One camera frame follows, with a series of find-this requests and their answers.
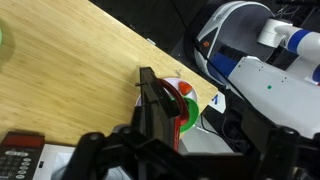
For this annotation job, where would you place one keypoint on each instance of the white paper label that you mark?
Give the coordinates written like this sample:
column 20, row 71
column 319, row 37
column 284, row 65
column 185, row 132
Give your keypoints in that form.
column 218, row 102

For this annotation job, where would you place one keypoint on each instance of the bright green bowl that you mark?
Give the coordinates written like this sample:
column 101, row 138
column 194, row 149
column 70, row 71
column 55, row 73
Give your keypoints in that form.
column 193, row 111

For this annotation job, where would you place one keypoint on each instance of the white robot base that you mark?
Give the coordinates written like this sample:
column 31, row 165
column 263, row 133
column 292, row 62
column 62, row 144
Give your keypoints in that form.
column 272, row 63

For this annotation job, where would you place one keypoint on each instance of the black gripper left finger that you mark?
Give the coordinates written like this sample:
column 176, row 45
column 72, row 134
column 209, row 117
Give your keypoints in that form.
column 159, row 108

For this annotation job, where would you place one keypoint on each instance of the white round plate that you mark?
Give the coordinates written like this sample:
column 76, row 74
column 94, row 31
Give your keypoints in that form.
column 184, row 111

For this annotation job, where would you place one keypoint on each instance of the red black microwave oven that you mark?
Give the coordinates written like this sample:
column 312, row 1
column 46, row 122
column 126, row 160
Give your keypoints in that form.
column 20, row 155

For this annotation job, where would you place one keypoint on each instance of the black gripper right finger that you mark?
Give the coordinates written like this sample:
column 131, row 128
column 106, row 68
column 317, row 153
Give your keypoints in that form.
column 257, row 128

